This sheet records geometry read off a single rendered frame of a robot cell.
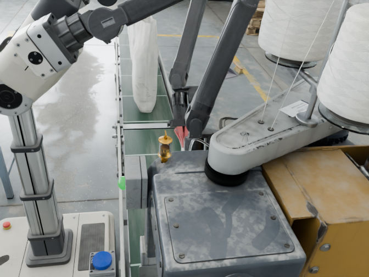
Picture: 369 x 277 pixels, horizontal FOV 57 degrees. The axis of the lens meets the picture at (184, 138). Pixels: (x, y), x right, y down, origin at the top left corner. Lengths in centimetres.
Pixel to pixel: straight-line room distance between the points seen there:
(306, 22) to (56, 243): 150
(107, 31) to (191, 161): 39
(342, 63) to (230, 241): 33
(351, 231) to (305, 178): 13
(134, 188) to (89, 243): 128
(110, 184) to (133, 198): 194
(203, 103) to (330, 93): 43
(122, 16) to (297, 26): 41
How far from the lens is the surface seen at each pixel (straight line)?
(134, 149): 236
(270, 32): 78
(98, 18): 90
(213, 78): 93
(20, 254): 201
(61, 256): 189
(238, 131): 70
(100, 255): 117
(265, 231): 62
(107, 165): 284
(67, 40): 94
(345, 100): 58
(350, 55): 57
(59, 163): 292
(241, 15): 93
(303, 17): 75
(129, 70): 350
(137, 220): 189
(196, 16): 134
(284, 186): 72
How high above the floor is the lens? 179
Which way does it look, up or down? 34 degrees down
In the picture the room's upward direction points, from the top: 5 degrees clockwise
